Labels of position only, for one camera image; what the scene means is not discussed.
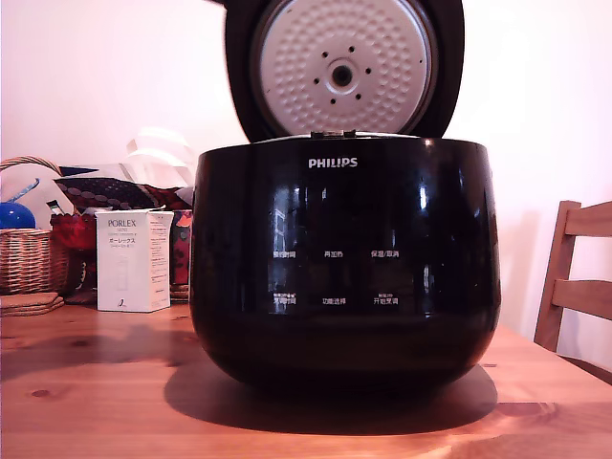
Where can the black rice cooker lid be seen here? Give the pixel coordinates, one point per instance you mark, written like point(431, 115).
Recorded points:
point(344, 72)

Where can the black Philips rice cooker body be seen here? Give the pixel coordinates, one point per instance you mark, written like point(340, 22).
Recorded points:
point(344, 215)

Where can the white paper bag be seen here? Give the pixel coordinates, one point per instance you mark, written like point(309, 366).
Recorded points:
point(158, 153)

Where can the dark dotted fabric bag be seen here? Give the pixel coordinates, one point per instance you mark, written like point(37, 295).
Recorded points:
point(110, 191)

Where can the red floral tin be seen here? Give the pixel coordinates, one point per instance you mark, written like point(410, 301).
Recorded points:
point(181, 248)

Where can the blue ribbon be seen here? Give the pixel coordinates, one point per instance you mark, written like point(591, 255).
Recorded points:
point(25, 190)

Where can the white Porlex box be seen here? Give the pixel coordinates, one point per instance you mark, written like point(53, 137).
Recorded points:
point(125, 268)

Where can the blue ball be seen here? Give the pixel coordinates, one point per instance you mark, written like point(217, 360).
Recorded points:
point(16, 216)

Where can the woven wicker basket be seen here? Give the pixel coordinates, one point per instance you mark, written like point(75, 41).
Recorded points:
point(28, 258)

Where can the cork coaster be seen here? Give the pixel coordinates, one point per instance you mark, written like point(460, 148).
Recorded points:
point(28, 298)
point(33, 310)

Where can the wooden chair with slats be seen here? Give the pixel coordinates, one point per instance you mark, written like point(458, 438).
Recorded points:
point(557, 268)

